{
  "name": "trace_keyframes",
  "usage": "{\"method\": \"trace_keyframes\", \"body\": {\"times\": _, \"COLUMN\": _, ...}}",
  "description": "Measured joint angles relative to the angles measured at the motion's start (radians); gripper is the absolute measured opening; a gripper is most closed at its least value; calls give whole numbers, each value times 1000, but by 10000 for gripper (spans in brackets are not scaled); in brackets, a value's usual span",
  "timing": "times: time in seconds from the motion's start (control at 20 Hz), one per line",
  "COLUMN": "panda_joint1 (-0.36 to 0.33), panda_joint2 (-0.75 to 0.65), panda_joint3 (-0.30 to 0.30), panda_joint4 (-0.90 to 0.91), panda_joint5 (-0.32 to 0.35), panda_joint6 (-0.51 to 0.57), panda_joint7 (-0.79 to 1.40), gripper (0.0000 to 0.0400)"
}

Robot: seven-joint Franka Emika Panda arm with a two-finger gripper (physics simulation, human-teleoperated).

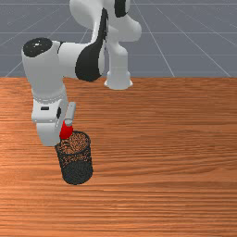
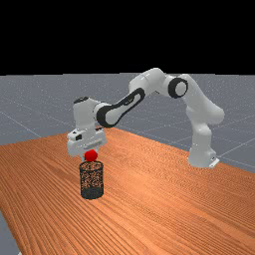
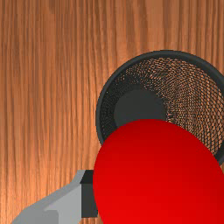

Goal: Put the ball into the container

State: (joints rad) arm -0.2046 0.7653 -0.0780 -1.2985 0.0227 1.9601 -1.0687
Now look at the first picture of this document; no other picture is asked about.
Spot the dark mesh basket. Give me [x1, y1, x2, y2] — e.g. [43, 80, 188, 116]
[54, 130, 94, 186]

